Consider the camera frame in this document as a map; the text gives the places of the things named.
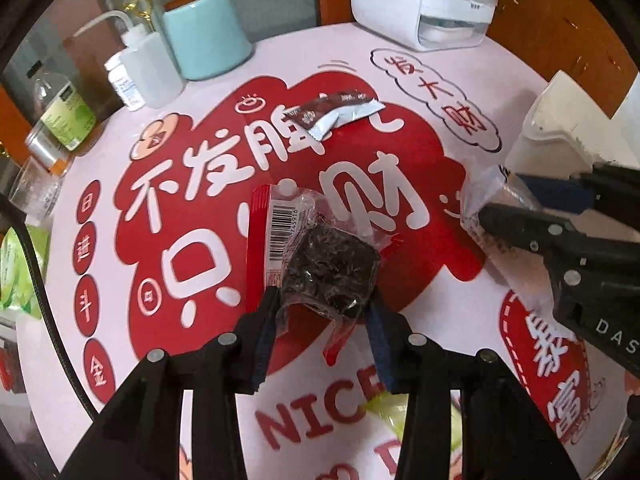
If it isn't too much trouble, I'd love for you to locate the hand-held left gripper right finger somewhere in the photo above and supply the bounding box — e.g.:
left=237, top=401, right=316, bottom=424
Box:
left=367, top=300, right=583, bottom=480

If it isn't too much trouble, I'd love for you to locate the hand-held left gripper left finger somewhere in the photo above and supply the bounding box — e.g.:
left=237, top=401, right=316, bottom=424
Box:
left=60, top=285, right=281, bottom=480

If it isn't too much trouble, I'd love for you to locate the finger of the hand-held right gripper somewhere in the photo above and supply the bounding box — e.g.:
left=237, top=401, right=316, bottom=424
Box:
left=477, top=202, right=640, bottom=262
left=515, top=160, right=640, bottom=213

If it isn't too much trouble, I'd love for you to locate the clear plastic snack packet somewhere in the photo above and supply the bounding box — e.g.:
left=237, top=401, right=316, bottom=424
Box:
left=460, top=165, right=556, bottom=311

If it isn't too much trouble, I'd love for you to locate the white plastic storage box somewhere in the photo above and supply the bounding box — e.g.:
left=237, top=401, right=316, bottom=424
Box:
left=505, top=70, right=640, bottom=173

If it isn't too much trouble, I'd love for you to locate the red clear dark snack packet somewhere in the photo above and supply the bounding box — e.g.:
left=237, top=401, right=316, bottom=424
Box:
left=247, top=184, right=401, bottom=366

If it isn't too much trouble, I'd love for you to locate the small green snack packet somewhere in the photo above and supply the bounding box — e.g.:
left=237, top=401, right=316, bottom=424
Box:
left=367, top=391, right=463, bottom=442

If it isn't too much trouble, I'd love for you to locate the dark red silver sachet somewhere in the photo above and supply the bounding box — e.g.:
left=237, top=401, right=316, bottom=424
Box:
left=282, top=89, right=386, bottom=140

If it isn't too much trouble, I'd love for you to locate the white countertop appliance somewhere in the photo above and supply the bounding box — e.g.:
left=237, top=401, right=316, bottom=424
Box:
left=350, top=0, right=503, bottom=52

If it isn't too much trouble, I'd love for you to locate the light green packet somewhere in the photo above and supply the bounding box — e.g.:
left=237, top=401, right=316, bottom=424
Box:
left=0, top=225, right=51, bottom=321

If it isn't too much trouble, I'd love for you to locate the clear plastic cup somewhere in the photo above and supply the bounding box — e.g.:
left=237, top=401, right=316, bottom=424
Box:
left=7, top=155, right=63, bottom=226

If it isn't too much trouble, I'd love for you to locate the pink printed table cover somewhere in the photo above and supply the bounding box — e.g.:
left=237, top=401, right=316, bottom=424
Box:
left=12, top=20, right=640, bottom=480

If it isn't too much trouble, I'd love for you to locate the small metal can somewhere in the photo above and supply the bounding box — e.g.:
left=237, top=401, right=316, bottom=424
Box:
left=25, top=130, right=71, bottom=175

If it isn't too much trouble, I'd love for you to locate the white squeeze bottle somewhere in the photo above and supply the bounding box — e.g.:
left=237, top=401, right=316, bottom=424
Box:
left=72, top=10, right=185, bottom=108

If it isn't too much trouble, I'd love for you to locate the small white pill bottle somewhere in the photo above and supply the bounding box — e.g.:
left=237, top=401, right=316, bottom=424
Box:
left=105, top=55, right=146, bottom=111

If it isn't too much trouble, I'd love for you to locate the clear bottle with green label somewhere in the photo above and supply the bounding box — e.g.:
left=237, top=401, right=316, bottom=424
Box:
left=25, top=60, right=98, bottom=153

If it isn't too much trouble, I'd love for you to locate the teal canister with wooden lid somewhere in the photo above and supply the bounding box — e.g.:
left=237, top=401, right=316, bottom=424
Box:
left=164, top=0, right=253, bottom=81

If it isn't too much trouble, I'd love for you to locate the black cable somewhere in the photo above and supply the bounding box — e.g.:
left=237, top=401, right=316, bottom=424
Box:
left=0, top=195, right=103, bottom=421

